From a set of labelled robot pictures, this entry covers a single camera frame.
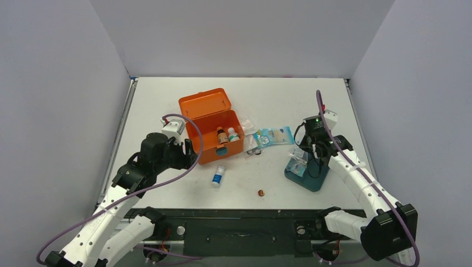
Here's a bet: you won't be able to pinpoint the white blue tube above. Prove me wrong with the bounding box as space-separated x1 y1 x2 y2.
211 166 226 188

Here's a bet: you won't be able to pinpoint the white gauze packet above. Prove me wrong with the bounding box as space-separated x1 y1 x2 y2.
239 116 258 136

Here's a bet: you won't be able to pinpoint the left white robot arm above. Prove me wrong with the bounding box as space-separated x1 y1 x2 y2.
37 132 200 266

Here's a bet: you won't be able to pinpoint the clear zip bag gauze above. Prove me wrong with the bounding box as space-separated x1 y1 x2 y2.
244 135 259 155

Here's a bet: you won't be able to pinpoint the blue snack packet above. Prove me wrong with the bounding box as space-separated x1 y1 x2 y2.
253 126 295 148

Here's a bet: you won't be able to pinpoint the white bottle green label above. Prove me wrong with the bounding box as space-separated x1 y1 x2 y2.
228 127 240 142

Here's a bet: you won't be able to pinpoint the brown bottle orange cap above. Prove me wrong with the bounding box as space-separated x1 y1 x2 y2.
217 127 229 145

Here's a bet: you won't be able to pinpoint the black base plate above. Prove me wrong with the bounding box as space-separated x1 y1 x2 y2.
145 209 349 257

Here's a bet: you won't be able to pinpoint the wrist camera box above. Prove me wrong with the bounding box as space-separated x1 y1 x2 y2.
161 119 185 145
319 110 338 132

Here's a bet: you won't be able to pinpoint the black scissors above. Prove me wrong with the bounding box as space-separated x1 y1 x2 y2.
245 148 263 157

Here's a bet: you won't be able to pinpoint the zip bag of wipes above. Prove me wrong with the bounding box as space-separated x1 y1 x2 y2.
286 147 308 177

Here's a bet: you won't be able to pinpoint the orange plastic medicine box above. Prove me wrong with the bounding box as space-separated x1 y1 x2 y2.
179 88 244 165

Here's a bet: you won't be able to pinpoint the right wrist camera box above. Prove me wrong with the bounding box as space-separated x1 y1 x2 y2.
319 110 338 132

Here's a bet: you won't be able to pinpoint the teal divided tray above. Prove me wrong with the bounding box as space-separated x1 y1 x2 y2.
284 155 330 192

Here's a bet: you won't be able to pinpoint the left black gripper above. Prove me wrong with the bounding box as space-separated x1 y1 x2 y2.
154 136 198 174

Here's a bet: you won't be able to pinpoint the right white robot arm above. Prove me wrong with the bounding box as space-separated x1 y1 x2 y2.
301 113 420 266

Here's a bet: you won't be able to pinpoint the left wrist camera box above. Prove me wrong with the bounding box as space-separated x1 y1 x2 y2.
161 119 185 145

